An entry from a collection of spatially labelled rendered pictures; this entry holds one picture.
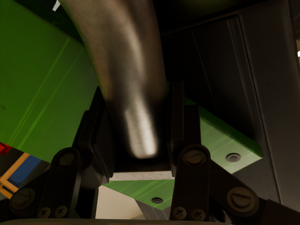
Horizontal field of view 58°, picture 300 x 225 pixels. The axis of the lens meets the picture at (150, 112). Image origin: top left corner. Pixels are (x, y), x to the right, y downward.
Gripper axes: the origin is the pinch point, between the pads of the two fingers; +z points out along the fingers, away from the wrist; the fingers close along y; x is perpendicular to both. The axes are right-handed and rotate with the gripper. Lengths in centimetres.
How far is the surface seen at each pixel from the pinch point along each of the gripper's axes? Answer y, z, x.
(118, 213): -180, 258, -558
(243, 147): 5.8, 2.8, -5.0
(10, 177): -316, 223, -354
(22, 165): -309, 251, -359
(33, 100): -7.0, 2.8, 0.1
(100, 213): -211, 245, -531
